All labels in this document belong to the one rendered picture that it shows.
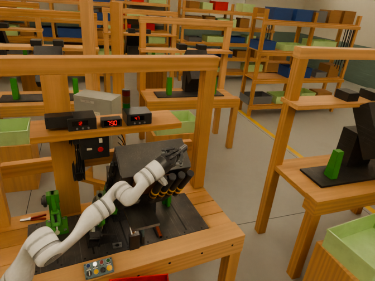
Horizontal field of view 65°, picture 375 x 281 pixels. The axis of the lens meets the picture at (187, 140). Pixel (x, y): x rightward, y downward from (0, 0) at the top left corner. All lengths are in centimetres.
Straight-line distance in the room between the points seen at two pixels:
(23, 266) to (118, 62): 116
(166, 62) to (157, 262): 121
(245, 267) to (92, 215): 224
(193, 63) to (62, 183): 115
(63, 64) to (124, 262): 116
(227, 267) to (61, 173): 129
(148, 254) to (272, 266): 163
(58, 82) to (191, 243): 124
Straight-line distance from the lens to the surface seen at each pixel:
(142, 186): 115
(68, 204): 221
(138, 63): 187
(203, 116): 216
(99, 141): 186
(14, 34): 859
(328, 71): 774
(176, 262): 194
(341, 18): 765
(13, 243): 215
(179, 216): 214
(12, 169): 214
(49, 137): 181
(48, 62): 180
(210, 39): 918
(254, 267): 316
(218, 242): 200
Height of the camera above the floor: 229
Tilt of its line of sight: 26 degrees down
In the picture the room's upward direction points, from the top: 5 degrees clockwise
